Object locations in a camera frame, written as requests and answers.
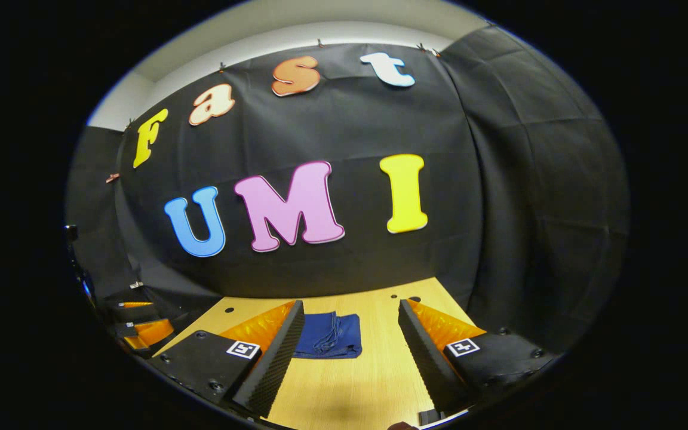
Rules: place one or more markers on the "small pink clip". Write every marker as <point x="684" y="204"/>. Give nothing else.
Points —
<point x="112" y="177"/>

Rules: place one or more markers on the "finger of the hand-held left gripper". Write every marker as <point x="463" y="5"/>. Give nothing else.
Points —
<point x="135" y="304"/>
<point x="150" y="333"/>

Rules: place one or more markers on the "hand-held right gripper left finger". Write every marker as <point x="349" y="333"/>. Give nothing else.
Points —
<point x="272" y="364"/>

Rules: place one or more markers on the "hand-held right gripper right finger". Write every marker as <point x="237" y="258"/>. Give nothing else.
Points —
<point x="424" y="358"/>

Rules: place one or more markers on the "blue jeans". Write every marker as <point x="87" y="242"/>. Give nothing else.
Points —
<point x="338" y="337"/>

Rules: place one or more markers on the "black backdrop cloth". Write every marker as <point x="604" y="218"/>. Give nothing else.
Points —
<point x="350" y="119"/>

